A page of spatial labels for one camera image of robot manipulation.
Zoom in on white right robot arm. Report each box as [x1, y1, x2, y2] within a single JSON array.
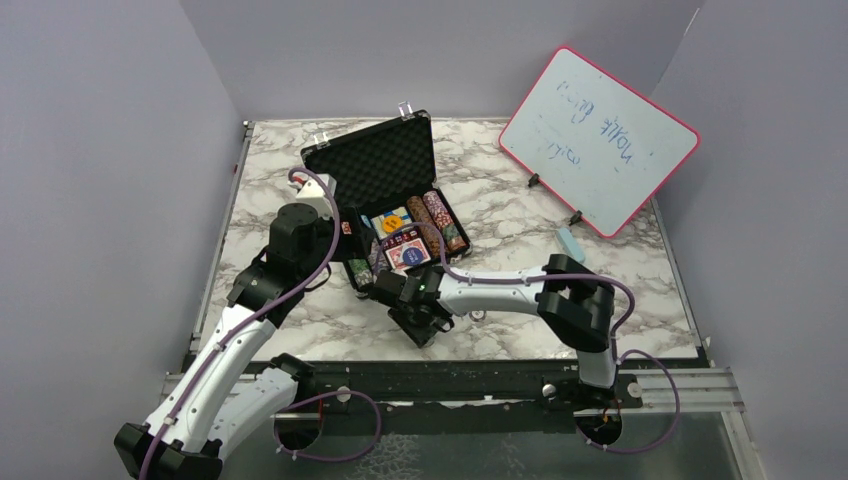
[[368, 254, 628, 407]]

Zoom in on pink framed whiteboard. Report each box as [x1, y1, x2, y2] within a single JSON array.
[[498, 47, 701, 238]]

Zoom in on red green chip row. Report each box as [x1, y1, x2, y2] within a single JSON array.
[[422, 190, 468, 252]]

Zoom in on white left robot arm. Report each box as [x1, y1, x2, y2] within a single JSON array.
[[114, 203, 350, 479]]

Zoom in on light blue whiteboard eraser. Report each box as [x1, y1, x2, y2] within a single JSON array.
[[556, 228, 586, 263]]

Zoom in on dark blue small blind button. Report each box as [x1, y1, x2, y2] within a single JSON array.
[[402, 247, 428, 267]]

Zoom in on orange big blind button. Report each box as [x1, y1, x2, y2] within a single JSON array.
[[381, 215, 404, 235]]

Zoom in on black poker set case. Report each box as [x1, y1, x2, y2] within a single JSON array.
[[300, 103, 472, 298]]

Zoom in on brown chip row in case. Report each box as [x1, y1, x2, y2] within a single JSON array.
[[406, 196, 442, 258]]

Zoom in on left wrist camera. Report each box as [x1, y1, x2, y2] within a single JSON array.
[[295, 179, 332, 220]]

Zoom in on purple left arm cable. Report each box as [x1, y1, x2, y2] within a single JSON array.
[[137, 167, 384, 480]]

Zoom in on red dice in case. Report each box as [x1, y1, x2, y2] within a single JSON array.
[[381, 227, 419, 249]]

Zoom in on red playing card deck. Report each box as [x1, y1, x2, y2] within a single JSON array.
[[386, 238, 431, 271]]

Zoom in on blue playing card deck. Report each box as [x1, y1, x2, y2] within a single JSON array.
[[370, 206, 412, 240]]

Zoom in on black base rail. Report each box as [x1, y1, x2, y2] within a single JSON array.
[[182, 354, 704, 435]]

